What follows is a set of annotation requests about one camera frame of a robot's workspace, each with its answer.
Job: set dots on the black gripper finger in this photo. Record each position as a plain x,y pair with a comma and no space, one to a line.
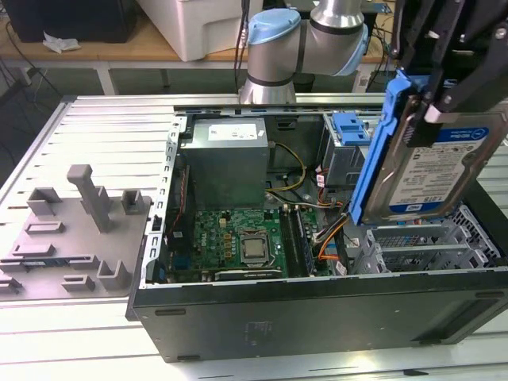
436,67
476,75

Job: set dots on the hard disk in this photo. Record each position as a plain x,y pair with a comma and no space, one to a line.
428,178

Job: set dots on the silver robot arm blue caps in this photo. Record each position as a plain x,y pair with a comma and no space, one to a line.
278,51

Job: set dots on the metal disk bay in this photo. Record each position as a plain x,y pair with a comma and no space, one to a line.
416,251

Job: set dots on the blue plastic drive latch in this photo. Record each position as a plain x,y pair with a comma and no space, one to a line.
351,131

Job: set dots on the metal optical drive cage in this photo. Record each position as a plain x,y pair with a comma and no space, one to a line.
341,166

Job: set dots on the black RAM slot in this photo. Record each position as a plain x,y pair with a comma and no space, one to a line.
287,242
301,242
294,242

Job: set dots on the grey power supply unit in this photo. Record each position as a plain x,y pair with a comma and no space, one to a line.
226,174

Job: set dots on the white printer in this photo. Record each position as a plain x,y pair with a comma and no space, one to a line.
198,28

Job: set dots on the silver CPU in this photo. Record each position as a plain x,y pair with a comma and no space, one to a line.
255,248

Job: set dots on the CPU socket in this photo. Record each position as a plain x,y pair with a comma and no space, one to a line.
256,262

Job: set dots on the green motherboard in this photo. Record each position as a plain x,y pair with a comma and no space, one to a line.
214,238

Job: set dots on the black open PC case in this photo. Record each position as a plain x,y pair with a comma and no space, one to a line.
278,317

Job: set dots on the black case fan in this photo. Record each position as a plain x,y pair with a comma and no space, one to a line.
178,222

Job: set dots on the wooden desk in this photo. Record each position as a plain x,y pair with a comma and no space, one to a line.
131,47

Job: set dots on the black computer tower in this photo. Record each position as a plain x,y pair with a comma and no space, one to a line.
79,20

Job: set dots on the crumpled white paper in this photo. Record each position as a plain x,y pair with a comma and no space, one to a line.
59,43

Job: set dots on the grey parts rack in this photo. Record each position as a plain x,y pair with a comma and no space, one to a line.
79,254

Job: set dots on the green RAM stick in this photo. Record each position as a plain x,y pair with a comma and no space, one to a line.
43,263

